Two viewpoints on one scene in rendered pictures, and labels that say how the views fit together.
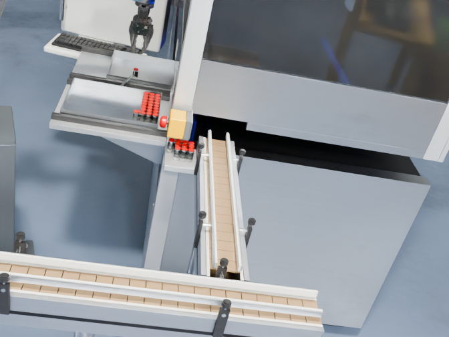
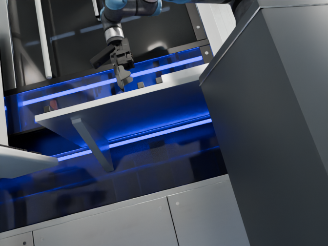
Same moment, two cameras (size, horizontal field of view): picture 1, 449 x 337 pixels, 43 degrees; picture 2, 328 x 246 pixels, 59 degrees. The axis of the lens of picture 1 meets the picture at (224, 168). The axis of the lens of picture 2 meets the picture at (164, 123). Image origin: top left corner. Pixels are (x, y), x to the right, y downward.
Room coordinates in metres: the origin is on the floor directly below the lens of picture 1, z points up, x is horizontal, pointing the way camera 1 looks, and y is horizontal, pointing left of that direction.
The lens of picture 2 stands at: (1.85, 1.45, 0.54)
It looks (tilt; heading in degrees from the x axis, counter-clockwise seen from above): 16 degrees up; 280
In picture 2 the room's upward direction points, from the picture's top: 15 degrees counter-clockwise
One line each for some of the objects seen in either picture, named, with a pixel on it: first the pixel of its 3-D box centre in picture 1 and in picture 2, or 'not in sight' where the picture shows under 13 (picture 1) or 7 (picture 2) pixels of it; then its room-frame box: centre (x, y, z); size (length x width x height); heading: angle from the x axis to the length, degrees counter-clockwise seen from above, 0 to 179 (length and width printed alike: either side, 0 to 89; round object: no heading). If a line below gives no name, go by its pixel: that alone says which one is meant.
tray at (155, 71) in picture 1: (150, 72); not in sight; (2.22, 0.40, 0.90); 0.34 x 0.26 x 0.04; 100
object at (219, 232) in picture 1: (219, 199); not in sight; (1.40, -0.01, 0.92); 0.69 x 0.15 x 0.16; 10
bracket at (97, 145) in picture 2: not in sight; (95, 148); (2.28, 0.49, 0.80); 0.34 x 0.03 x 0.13; 100
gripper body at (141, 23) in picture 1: (142, 18); (120, 54); (2.12, 0.45, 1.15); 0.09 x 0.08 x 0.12; 10
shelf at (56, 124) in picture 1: (129, 93); (157, 112); (2.04, 0.44, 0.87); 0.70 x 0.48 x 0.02; 10
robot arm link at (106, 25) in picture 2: not in sight; (111, 21); (2.13, 0.45, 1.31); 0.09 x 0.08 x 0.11; 123
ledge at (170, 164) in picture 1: (184, 160); not in sight; (1.65, 0.14, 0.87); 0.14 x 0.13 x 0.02; 100
